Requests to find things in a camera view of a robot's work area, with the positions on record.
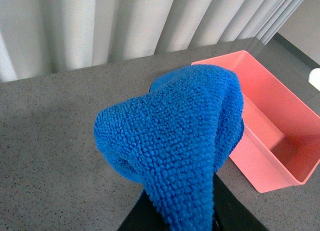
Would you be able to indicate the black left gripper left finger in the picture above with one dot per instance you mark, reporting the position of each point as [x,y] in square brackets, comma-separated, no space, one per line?
[143,217]

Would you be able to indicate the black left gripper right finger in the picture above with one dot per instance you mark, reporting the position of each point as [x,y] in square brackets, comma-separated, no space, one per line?
[229,213]

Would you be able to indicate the blue microfiber cloth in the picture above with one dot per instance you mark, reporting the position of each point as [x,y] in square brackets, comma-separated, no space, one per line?
[173,140]

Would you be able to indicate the pink plastic bin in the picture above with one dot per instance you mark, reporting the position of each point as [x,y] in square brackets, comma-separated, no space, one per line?
[280,146]

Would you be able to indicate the white object at edge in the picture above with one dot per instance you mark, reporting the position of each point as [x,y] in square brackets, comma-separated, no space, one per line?
[314,78]

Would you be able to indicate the white pleated curtain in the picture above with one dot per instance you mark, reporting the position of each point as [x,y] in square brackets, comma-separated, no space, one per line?
[40,37]

